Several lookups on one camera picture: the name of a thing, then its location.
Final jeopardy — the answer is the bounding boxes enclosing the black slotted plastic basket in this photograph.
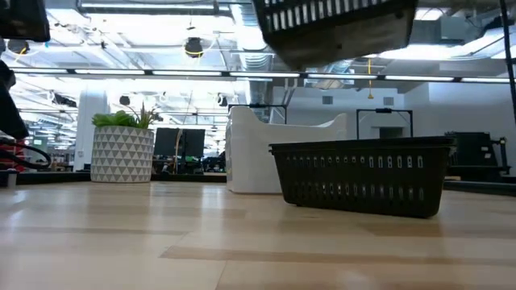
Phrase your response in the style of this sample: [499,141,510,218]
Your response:
[268,135,457,219]
[252,0,419,72]

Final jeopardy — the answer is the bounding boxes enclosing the black computer monitor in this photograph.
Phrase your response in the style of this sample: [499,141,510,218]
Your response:
[153,127,181,158]
[181,128,207,159]

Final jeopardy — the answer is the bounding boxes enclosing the long ceiling light track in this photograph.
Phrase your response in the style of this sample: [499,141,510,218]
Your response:
[10,67,516,84]

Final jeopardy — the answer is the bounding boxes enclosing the succulent in patterned pot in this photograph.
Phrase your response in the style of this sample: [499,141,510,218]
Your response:
[89,101,156,184]

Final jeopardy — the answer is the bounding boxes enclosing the black background robot station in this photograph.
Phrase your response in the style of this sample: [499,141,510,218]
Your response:
[444,130,512,183]

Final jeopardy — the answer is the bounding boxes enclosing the black metal frame stand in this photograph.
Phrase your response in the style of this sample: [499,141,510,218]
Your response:
[356,107,414,140]

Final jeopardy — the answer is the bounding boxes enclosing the black ceiling cable reel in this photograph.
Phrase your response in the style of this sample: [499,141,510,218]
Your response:
[6,38,31,56]
[183,36,205,59]

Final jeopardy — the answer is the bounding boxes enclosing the yellow hanging cord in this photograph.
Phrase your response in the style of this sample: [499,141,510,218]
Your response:
[365,58,375,101]

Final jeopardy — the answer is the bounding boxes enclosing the black cable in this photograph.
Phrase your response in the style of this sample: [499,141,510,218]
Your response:
[0,138,53,171]

